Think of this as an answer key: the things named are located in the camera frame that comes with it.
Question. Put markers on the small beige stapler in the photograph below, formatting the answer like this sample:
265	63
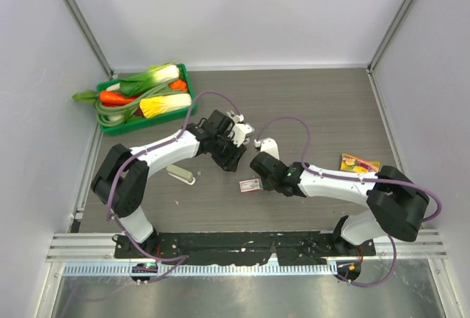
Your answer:
181	174

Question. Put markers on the orange snack packet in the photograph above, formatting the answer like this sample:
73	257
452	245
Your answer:
354	164

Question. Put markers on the black and beige stapler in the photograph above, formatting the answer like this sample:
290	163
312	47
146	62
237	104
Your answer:
232	115

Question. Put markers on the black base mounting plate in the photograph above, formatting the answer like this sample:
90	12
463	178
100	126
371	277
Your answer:
253	248

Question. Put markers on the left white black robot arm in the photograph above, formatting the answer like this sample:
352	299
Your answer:
122	177

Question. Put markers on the orange carrot toy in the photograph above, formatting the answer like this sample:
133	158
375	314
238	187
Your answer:
113	99

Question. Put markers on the green leaf outside tray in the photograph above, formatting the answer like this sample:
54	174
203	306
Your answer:
88	96

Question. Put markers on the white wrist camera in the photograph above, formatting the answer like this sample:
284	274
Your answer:
241	133
267	145

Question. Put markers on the green long beans toy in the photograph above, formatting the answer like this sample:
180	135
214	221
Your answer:
119	115

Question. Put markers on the small orange carrot piece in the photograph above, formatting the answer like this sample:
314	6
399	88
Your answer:
179	85

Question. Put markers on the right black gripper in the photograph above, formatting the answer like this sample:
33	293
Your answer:
266	185

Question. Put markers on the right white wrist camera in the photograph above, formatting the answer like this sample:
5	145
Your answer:
267	145

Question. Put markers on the yellow napa cabbage toy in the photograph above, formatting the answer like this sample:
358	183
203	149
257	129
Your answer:
162	104

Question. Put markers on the green plastic tray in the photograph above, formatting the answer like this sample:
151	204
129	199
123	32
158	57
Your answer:
141	123

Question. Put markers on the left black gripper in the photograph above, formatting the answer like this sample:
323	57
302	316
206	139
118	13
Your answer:
230	162

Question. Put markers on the aluminium rail front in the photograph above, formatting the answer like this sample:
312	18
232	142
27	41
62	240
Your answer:
101	247

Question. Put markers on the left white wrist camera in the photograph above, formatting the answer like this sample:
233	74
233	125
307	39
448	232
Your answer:
241	133

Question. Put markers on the green white bok choy toy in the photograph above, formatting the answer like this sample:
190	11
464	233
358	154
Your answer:
142	82

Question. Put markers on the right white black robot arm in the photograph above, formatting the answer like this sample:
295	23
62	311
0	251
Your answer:
393	207

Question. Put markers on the red white staple box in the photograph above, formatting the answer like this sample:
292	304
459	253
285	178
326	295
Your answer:
251	185

